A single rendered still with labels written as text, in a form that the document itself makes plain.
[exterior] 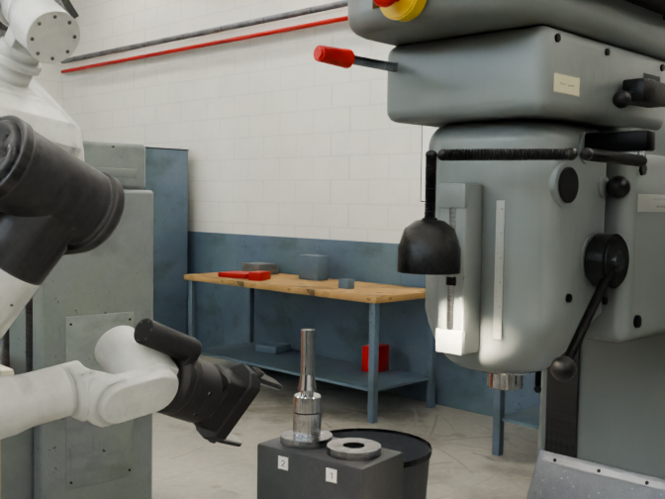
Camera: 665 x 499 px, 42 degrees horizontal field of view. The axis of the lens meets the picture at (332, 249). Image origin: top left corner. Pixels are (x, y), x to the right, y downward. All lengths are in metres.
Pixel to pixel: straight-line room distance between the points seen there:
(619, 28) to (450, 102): 0.23
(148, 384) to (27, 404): 0.15
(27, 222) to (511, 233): 0.55
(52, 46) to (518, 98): 0.55
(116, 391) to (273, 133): 6.80
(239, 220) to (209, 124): 1.04
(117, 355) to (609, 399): 0.83
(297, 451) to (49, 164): 0.72
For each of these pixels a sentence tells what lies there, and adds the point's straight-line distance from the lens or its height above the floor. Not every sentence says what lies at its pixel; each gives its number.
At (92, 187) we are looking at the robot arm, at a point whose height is 1.54.
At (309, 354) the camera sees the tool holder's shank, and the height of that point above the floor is 1.27.
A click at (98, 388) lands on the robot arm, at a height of 1.30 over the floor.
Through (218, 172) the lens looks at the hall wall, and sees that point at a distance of 8.41.
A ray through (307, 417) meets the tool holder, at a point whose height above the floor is 1.16.
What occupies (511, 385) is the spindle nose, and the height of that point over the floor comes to 1.29.
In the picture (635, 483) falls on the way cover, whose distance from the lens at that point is 1.54.
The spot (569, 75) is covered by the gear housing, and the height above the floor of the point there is 1.68.
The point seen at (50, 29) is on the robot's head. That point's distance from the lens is 1.09.
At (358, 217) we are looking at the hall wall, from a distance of 7.04.
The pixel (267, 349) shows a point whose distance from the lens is 7.34.
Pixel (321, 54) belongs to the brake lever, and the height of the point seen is 1.70.
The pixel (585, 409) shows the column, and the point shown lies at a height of 1.17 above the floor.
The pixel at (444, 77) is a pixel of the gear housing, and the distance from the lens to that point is 1.09.
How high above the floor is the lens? 1.53
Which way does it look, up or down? 3 degrees down
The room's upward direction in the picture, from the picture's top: 1 degrees clockwise
